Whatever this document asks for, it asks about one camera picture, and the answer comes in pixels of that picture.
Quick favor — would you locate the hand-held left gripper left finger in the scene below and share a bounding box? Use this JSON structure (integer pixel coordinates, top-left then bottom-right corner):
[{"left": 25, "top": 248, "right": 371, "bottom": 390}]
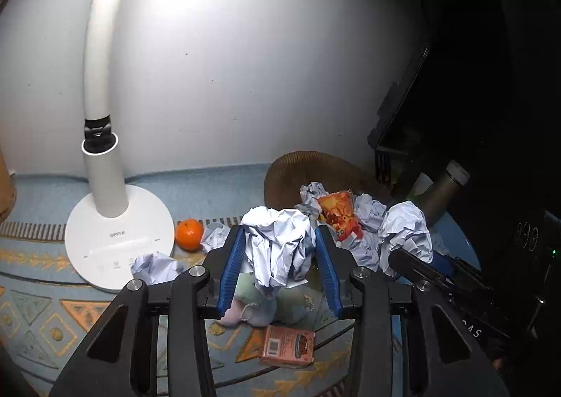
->
[{"left": 48, "top": 225, "right": 246, "bottom": 397}]

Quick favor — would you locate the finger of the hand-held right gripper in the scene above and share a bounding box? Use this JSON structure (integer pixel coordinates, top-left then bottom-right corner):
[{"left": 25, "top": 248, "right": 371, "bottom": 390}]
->
[
  {"left": 432, "top": 251, "right": 492, "bottom": 292},
  {"left": 388, "top": 247, "right": 483, "bottom": 314}
]

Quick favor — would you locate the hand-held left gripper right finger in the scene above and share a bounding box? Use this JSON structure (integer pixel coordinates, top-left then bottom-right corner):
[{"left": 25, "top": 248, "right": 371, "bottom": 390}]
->
[{"left": 313, "top": 225, "right": 511, "bottom": 397}]

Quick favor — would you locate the white paper ball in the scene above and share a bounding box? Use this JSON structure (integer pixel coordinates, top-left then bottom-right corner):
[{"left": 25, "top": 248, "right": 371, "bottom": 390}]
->
[
  {"left": 353, "top": 193, "right": 388, "bottom": 233},
  {"left": 295, "top": 181, "right": 329, "bottom": 219},
  {"left": 130, "top": 252, "right": 187, "bottom": 284},
  {"left": 241, "top": 206, "right": 316, "bottom": 298},
  {"left": 201, "top": 222, "right": 231, "bottom": 254},
  {"left": 379, "top": 201, "right": 434, "bottom": 277},
  {"left": 350, "top": 233, "right": 382, "bottom": 268}
]

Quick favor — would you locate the red orange snack packet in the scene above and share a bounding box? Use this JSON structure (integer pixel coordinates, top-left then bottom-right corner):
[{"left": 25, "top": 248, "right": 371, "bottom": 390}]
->
[{"left": 318, "top": 190, "right": 364, "bottom": 242}]

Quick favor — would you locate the brown wicker basket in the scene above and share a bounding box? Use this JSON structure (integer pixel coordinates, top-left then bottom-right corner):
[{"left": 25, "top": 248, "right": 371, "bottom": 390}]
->
[{"left": 264, "top": 152, "right": 395, "bottom": 229}]

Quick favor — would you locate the orange fruit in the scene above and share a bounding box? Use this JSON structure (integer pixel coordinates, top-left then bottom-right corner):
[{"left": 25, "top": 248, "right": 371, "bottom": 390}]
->
[{"left": 175, "top": 218, "right": 205, "bottom": 252}]

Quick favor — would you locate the metallic thermos bottle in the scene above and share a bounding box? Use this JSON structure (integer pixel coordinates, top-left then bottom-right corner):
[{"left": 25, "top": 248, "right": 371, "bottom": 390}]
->
[{"left": 421, "top": 160, "right": 471, "bottom": 227}]

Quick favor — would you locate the green white tissue pack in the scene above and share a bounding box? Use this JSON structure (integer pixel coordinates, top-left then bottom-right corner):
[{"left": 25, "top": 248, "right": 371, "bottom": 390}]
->
[{"left": 405, "top": 171, "right": 432, "bottom": 201}]

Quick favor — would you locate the pink cardboard box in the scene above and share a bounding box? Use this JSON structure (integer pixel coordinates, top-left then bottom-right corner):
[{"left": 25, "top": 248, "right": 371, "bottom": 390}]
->
[{"left": 259, "top": 324, "right": 317, "bottom": 369}]

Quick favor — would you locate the black slotted object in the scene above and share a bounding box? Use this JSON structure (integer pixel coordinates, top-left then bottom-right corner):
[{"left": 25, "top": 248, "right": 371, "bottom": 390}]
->
[{"left": 373, "top": 147, "right": 394, "bottom": 184}]

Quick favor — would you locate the white desk lamp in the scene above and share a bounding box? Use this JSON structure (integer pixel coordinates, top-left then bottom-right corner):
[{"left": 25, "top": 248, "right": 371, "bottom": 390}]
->
[{"left": 65, "top": 0, "right": 176, "bottom": 293}]

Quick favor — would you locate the blue patterned table mat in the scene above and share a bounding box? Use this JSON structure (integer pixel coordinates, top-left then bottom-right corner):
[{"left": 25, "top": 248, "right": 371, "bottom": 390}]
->
[{"left": 0, "top": 162, "right": 404, "bottom": 397}]

